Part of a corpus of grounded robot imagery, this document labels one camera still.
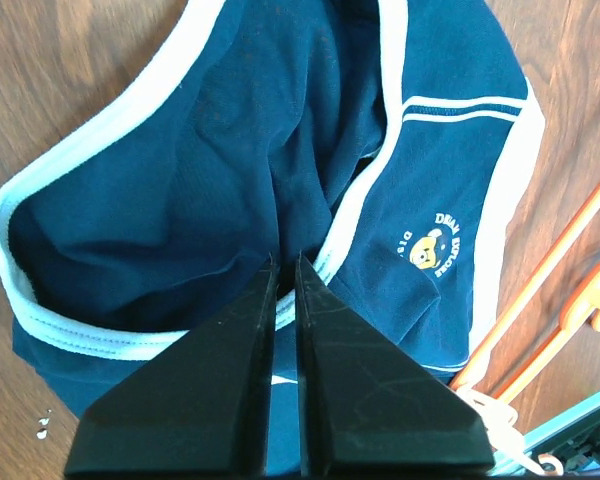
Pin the navy blue underwear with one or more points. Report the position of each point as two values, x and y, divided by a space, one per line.
389 142

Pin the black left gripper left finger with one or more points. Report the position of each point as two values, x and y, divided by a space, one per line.
200 409

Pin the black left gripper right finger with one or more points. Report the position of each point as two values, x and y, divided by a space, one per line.
366 408

